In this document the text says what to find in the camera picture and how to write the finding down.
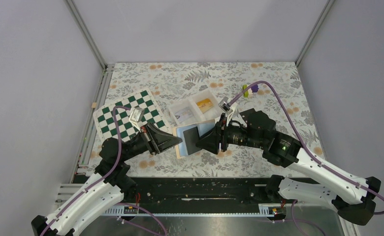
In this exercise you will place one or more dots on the green and white chessboard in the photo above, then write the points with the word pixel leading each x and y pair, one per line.
pixel 104 122

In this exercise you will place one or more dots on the white VIP card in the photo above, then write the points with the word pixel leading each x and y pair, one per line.
pixel 183 114

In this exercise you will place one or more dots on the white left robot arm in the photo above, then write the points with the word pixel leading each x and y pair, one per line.
pixel 107 186

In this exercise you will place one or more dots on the orange gold card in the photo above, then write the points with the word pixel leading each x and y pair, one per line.
pixel 204 105

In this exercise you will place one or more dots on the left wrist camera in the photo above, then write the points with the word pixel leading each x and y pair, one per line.
pixel 135 115

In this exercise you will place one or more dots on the green white purple toy block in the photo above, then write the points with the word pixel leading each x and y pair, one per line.
pixel 250 91

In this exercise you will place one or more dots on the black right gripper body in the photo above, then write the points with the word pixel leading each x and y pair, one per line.
pixel 237 134

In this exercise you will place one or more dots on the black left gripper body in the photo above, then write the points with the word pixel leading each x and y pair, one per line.
pixel 138 144

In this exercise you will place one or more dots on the white two-compartment plastic bin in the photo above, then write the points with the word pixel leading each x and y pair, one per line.
pixel 190 102

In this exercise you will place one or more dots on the beige leather card holder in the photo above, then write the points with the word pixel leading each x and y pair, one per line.
pixel 203 127

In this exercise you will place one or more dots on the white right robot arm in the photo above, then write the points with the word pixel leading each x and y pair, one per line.
pixel 351 197

